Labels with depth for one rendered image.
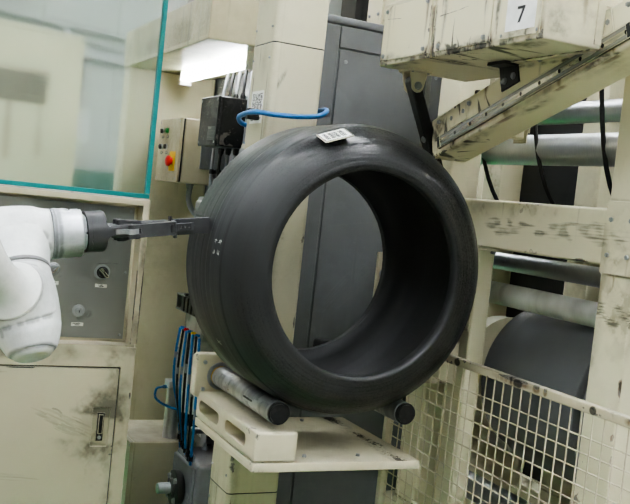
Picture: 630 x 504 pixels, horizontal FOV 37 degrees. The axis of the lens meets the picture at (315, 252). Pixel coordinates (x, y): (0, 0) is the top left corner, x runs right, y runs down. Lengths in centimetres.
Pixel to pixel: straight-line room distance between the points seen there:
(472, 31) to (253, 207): 57
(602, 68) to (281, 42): 73
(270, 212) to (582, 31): 65
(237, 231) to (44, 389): 86
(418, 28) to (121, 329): 106
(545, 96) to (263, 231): 63
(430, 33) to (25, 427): 133
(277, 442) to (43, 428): 78
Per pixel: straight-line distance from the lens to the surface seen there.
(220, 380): 208
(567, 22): 181
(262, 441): 184
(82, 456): 249
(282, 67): 218
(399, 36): 221
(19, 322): 160
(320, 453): 196
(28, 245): 168
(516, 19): 184
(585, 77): 190
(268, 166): 177
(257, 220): 173
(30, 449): 246
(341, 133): 181
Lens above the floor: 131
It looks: 3 degrees down
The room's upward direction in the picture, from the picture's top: 6 degrees clockwise
